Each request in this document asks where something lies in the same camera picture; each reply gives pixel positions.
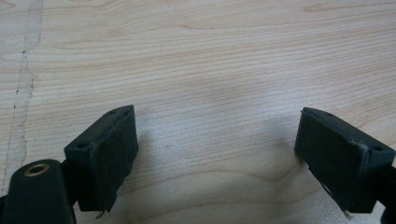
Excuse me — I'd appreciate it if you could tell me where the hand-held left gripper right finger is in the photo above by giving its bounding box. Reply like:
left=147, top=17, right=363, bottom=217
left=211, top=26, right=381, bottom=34
left=293, top=106, right=396, bottom=215

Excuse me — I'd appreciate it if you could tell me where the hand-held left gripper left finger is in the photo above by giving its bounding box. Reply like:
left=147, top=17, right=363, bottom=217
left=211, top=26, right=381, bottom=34
left=64, top=105, right=140, bottom=214

